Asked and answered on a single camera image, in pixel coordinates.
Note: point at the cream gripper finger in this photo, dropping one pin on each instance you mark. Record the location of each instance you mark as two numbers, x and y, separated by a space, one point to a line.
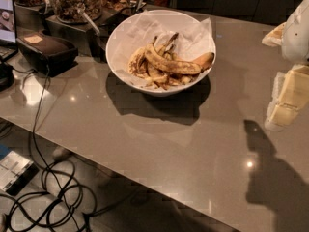
290 95
274 37

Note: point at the white rounded gripper body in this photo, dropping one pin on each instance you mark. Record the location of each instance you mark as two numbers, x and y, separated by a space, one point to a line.
296 36

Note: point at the spotted brown banana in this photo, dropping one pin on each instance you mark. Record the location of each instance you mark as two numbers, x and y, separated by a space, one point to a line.
171 66

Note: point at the brown-tipped banana at right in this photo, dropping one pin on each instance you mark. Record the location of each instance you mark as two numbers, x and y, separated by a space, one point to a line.
205 60

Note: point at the white ceramic bowl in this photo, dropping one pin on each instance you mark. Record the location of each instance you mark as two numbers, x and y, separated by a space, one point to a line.
161 52

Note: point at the black tongs behind bowl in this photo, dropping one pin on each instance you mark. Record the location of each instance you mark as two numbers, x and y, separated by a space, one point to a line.
134 7

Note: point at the white paper liner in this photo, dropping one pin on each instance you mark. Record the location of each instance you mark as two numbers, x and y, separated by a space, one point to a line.
190 36

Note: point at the pile of overripe bananas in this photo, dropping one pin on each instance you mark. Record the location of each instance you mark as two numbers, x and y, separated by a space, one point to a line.
139 66

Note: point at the glass jar of nuts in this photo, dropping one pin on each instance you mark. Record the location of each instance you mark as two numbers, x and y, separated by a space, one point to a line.
68 11

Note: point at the black zippered case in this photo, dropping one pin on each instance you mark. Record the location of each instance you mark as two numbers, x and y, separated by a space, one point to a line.
46 54

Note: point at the black tray under jars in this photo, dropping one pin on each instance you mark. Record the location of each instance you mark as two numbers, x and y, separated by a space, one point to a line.
40 18

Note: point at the laptop with lit screen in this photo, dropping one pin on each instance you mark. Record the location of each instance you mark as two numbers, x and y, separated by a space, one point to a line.
8 35

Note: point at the grey box on floor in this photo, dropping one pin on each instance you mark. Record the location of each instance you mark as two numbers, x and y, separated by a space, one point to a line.
16 172

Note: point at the metal scoop with white handle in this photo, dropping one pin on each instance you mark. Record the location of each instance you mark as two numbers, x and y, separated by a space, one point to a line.
87 18

